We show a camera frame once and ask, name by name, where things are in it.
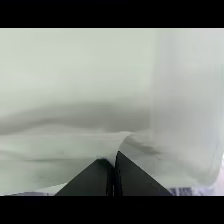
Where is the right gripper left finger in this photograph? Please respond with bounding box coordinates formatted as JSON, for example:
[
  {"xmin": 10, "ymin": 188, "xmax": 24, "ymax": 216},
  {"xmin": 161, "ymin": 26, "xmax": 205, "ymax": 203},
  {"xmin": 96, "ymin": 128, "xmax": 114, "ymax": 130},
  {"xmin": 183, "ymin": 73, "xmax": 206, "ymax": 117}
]
[{"xmin": 54, "ymin": 158, "xmax": 115, "ymax": 197}]

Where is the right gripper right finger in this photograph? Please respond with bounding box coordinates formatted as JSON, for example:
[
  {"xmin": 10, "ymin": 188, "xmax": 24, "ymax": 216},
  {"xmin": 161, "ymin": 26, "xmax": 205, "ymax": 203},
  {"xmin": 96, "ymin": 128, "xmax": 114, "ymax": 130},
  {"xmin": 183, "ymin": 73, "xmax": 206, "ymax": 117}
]
[{"xmin": 113, "ymin": 150, "xmax": 174, "ymax": 197}]

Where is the white shirt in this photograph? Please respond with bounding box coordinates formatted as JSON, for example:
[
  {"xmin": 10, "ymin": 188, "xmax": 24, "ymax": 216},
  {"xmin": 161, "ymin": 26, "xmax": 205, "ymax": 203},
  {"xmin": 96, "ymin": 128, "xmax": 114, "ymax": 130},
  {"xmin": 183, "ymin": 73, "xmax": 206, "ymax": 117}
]
[{"xmin": 0, "ymin": 28, "xmax": 224, "ymax": 197}]

